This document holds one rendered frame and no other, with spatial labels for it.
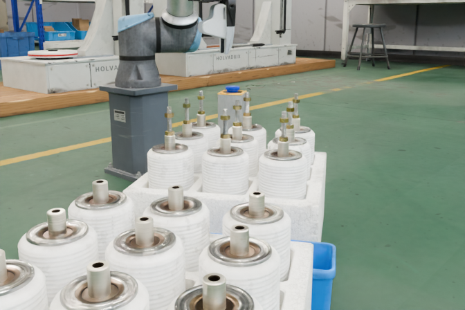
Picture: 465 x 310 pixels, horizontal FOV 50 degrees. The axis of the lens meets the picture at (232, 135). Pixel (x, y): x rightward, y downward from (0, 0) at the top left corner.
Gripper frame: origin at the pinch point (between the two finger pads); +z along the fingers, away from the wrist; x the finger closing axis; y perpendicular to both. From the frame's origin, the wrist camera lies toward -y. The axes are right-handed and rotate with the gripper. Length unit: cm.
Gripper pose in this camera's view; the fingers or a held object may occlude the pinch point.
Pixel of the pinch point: (228, 46)
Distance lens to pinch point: 98.4
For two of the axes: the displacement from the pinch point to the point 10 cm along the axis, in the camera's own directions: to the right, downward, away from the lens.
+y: -9.8, 0.5, -2.1
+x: 2.1, 2.3, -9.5
